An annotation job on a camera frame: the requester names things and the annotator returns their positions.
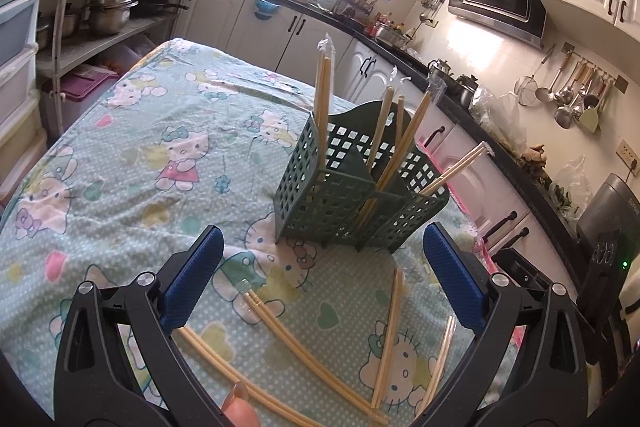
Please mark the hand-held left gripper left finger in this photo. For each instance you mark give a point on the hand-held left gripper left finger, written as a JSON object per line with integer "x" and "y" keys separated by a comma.
{"x": 192, "y": 279}

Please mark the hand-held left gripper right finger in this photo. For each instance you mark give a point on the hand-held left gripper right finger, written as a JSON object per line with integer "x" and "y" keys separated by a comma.
{"x": 455, "y": 279}

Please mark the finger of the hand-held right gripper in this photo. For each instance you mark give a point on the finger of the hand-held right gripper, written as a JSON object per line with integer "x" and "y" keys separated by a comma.
{"x": 520, "y": 267}

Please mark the bamboo chopstick pair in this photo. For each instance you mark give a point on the bamboo chopstick pair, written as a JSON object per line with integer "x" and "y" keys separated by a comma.
{"x": 210, "y": 353}
{"x": 300, "y": 347}
{"x": 400, "y": 117}
{"x": 442, "y": 352}
{"x": 390, "y": 337}
{"x": 323, "y": 82}
{"x": 455, "y": 167}
{"x": 413, "y": 142}
{"x": 384, "y": 122}

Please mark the green plastic utensil basket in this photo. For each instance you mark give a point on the green plastic utensil basket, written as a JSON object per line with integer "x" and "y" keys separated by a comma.
{"x": 320, "y": 202}

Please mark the person's left hand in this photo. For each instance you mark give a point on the person's left hand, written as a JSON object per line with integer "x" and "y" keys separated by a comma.
{"x": 241, "y": 407}

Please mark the crumpled clear plastic bag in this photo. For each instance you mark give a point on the crumpled clear plastic bag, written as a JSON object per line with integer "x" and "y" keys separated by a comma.
{"x": 567, "y": 187}

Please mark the cartoon cat printed tablecloth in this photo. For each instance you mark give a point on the cartoon cat printed tablecloth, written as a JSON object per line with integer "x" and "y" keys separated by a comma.
{"x": 150, "y": 207}

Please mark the ginger root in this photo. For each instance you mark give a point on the ginger root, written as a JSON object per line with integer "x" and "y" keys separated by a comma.
{"x": 535, "y": 159}

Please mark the green spatula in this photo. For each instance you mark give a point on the green spatula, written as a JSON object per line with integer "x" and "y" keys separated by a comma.
{"x": 591, "y": 119}

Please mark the black countertop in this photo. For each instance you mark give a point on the black countertop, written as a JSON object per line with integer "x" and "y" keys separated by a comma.
{"x": 500, "y": 142}

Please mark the steel ladle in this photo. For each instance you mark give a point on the steel ladle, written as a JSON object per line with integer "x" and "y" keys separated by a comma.
{"x": 544, "y": 93}

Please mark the steel kettle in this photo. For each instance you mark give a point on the steel kettle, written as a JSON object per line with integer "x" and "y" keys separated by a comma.
{"x": 441, "y": 71}

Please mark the pink lidded storage box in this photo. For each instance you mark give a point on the pink lidded storage box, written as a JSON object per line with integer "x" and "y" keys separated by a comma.
{"x": 87, "y": 84}

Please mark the metal shelf rack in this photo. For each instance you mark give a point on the metal shelf rack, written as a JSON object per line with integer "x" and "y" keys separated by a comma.
{"x": 95, "y": 52}

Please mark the steel cooking pot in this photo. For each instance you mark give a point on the steel cooking pot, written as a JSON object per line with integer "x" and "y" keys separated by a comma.
{"x": 390, "y": 34}

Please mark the white kitchen cabinets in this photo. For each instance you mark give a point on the white kitchen cabinets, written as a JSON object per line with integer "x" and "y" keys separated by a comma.
{"x": 235, "y": 22}

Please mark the black frying pan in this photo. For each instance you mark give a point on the black frying pan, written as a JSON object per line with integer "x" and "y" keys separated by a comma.
{"x": 155, "y": 6}

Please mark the blue hanging bin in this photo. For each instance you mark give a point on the blue hanging bin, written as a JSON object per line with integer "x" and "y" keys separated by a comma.
{"x": 266, "y": 8}

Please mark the stacked steel pots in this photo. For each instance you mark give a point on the stacked steel pots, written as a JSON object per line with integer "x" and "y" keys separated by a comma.
{"x": 111, "y": 9}

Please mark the small steel pot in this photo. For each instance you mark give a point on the small steel pot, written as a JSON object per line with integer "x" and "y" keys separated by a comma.
{"x": 57, "y": 29}

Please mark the plastic drawer unit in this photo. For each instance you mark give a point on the plastic drawer unit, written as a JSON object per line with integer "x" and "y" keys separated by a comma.
{"x": 20, "y": 47}

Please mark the wall socket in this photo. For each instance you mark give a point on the wall socket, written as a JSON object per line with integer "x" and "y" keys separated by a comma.
{"x": 431, "y": 23}
{"x": 629, "y": 154}

